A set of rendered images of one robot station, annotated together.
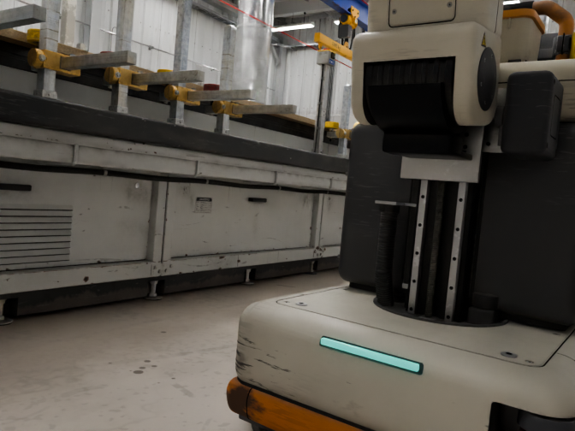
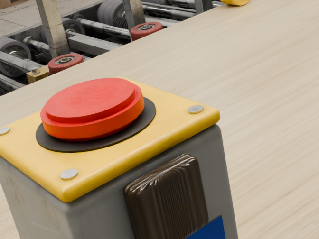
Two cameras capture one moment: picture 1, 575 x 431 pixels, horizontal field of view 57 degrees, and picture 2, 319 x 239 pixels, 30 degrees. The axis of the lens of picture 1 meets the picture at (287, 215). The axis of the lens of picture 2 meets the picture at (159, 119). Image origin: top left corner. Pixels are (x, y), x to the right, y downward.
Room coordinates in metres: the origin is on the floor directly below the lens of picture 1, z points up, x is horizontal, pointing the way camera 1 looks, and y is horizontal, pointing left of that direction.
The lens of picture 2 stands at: (2.56, -0.23, 1.32)
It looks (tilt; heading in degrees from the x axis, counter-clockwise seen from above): 25 degrees down; 24
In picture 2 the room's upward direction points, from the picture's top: 12 degrees counter-clockwise
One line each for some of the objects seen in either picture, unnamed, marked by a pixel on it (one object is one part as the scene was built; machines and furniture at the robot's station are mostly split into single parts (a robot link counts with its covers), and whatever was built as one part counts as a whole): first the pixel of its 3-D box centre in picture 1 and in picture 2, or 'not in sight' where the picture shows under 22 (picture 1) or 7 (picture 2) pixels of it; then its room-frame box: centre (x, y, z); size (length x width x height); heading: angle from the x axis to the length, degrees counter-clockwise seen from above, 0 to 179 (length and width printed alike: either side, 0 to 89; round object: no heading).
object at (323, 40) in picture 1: (346, 52); not in sight; (8.23, -0.66, 2.65); 1.71 x 0.09 x 0.32; 146
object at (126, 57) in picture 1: (80, 62); not in sight; (1.49, 0.61, 0.80); 0.43 x 0.03 x 0.04; 56
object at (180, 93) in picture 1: (182, 95); not in sight; (1.94, 0.42, 0.81); 0.14 x 0.06 x 0.05; 146
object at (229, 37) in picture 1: (225, 86); not in sight; (2.13, 0.29, 0.89); 0.04 x 0.04 x 0.48; 56
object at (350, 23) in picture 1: (347, 32); not in sight; (8.23, -0.66, 2.95); 0.34 x 0.26 x 0.49; 146
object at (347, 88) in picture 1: (344, 128); not in sight; (2.96, -0.27, 0.87); 0.04 x 0.04 x 0.48; 56
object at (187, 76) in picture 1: (151, 79); not in sight; (1.69, 0.47, 0.81); 0.43 x 0.03 x 0.04; 56
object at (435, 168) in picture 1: (462, 111); not in sight; (0.97, -0.30, 0.68); 0.28 x 0.27 x 0.25; 55
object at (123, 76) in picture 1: (126, 79); not in sight; (1.73, 0.56, 0.82); 0.14 x 0.06 x 0.05; 146
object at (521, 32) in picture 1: (483, 49); not in sight; (1.24, -0.41, 0.87); 0.23 x 0.15 x 0.11; 55
